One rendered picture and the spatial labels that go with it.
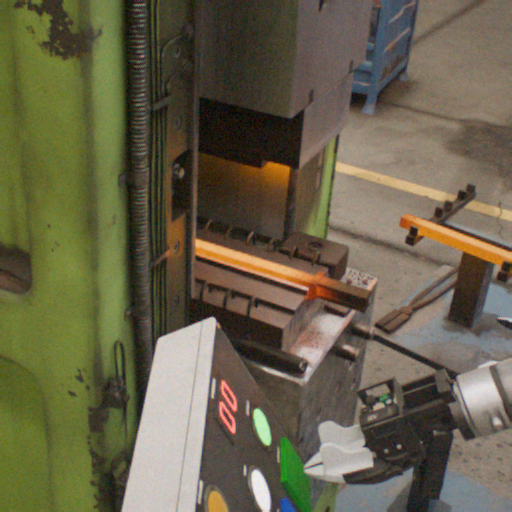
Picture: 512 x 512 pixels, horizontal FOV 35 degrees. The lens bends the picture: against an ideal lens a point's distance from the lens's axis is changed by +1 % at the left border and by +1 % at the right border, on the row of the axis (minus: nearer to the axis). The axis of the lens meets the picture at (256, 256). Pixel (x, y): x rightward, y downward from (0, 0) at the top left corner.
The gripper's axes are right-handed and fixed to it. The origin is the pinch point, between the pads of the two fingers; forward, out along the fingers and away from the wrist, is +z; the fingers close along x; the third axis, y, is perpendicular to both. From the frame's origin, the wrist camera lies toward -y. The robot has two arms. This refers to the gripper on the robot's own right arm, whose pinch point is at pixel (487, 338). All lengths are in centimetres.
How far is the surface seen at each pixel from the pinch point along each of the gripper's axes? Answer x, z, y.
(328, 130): -1.5, 30.7, -29.5
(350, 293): -1.2, 23.3, -1.2
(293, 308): -7.5, 31.1, 1.0
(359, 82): 344, 135, 83
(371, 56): 344, 130, 66
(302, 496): -45.9, 13.0, -0.3
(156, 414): -58, 27, -17
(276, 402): -15.9, 29.3, 14.8
